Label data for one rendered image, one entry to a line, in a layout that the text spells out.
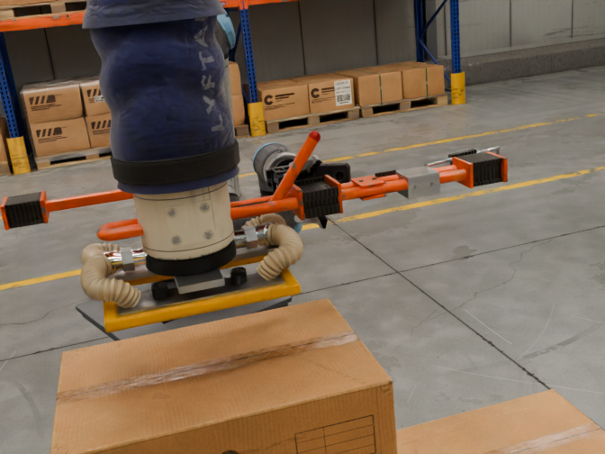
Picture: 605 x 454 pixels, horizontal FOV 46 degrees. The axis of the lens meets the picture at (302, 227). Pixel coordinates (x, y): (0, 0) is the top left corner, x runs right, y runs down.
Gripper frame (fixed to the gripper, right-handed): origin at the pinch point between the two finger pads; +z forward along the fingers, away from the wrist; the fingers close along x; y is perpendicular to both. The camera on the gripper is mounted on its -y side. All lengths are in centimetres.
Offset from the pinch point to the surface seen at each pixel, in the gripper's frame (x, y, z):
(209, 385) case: -30.3, 28.3, 8.7
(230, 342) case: -30.3, 21.3, -6.7
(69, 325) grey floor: -125, 77, -254
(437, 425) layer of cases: -70, -29, -16
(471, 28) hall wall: -42, -500, -859
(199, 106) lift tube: 21.3, 22.9, 9.7
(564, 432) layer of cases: -70, -55, -1
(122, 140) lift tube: 17.2, 35.9, 6.8
